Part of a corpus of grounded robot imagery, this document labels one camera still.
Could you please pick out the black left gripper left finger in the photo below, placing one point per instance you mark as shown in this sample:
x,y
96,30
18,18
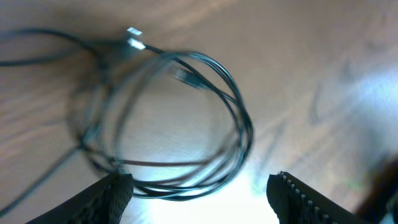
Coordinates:
x,y
103,202

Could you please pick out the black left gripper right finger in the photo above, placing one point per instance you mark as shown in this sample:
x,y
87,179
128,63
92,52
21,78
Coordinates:
x,y
294,202

